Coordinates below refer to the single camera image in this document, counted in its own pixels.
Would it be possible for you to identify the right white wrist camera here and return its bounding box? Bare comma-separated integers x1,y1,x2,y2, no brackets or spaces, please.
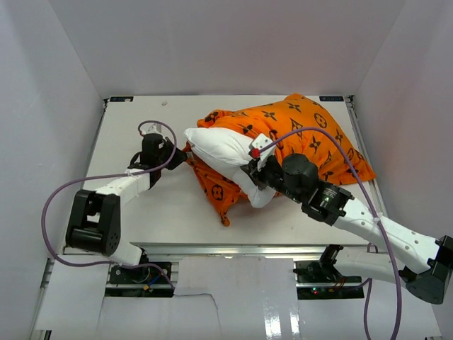
248,133,276,171

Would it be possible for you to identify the white pillow insert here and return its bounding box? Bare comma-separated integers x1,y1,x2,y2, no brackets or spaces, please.
184,127,276,208

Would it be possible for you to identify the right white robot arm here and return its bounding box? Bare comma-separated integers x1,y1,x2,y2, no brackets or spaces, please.
241,154,452,305

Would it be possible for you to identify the right blue corner label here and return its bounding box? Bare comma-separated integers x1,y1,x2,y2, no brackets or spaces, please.
319,96,345,102

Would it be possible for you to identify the blue corner label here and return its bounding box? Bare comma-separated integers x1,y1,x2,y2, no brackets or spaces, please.
319,96,345,102
109,96,134,103

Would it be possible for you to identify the purple cable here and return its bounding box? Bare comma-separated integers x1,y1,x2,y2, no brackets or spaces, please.
258,126,404,340
40,120,178,291

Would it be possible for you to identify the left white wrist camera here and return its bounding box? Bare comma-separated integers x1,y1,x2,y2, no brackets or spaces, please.
137,120,162,137

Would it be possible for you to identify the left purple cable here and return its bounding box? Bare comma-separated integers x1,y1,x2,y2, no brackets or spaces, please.
40,120,178,291

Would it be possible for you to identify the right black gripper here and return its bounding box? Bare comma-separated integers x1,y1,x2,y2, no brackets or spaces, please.
242,154,304,205

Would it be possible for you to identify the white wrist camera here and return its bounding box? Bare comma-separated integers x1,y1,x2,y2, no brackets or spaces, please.
248,133,276,171
137,120,162,137

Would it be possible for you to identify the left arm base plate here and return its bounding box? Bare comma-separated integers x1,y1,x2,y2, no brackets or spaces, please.
105,261,173,298

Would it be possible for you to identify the orange patterned pillowcase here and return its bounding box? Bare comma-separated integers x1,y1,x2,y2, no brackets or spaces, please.
184,93,377,227

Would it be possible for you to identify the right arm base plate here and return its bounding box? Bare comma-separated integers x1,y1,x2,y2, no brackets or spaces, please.
293,245,365,300

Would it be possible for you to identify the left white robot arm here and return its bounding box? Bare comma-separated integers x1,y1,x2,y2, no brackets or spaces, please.
65,133,188,283

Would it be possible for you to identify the left blue corner label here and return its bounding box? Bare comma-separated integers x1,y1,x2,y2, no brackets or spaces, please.
109,96,134,103

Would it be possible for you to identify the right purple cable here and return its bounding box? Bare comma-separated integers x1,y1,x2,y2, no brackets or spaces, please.
258,126,404,340

